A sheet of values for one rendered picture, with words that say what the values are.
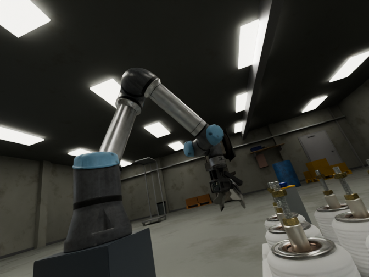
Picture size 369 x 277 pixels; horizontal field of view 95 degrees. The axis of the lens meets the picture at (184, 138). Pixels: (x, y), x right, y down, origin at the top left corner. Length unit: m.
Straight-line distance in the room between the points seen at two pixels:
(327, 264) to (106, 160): 0.46
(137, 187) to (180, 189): 2.82
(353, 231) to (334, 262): 0.14
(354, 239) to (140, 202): 11.00
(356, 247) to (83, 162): 0.57
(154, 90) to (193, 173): 9.51
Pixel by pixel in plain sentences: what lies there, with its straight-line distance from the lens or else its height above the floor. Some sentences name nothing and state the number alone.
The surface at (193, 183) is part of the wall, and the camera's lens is 10.06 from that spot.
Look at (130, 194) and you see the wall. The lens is 11.57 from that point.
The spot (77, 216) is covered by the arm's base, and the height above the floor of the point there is 0.37.
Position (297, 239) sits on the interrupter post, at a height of 0.27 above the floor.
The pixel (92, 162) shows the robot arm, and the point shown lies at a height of 0.49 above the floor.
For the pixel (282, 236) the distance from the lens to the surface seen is 0.39.
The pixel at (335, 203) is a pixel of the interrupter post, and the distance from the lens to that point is 0.55.
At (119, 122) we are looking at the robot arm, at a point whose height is 0.69.
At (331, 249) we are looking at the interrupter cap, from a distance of 0.29.
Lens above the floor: 0.34
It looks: 20 degrees up
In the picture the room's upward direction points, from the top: 14 degrees counter-clockwise
